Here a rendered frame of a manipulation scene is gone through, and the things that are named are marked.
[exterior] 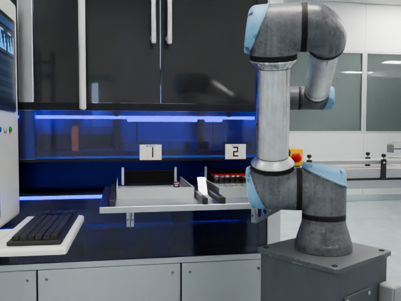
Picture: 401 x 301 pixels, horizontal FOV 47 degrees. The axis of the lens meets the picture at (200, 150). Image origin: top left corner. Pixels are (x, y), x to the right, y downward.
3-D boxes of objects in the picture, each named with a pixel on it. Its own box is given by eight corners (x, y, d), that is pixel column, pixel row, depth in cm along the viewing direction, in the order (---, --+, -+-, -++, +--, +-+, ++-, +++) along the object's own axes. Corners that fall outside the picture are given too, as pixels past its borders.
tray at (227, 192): (200, 185, 188) (200, 177, 188) (261, 184, 193) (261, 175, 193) (219, 197, 155) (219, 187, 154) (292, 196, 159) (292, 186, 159)
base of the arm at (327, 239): (363, 249, 123) (364, 213, 123) (330, 260, 114) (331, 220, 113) (316, 239, 135) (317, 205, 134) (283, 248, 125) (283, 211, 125)
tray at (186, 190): (117, 186, 185) (117, 177, 185) (181, 184, 189) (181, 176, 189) (116, 199, 151) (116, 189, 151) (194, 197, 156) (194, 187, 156)
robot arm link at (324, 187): (350, 217, 117) (351, 165, 116) (296, 216, 119) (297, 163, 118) (343, 209, 129) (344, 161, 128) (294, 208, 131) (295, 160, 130)
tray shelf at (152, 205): (104, 191, 184) (104, 186, 184) (271, 187, 196) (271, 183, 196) (99, 213, 137) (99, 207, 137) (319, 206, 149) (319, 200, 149)
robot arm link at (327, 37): (356, -12, 105) (331, 86, 151) (307, -9, 107) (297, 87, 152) (359, 33, 101) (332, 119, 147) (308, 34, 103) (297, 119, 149)
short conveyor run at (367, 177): (273, 191, 198) (274, 154, 197) (262, 186, 213) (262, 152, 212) (417, 187, 209) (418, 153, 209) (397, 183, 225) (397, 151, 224)
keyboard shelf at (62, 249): (2, 224, 161) (2, 216, 160) (84, 221, 165) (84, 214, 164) (-48, 261, 116) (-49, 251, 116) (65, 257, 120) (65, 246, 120)
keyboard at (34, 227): (37, 217, 160) (37, 209, 160) (79, 215, 162) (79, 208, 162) (6, 246, 120) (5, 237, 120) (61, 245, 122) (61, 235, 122)
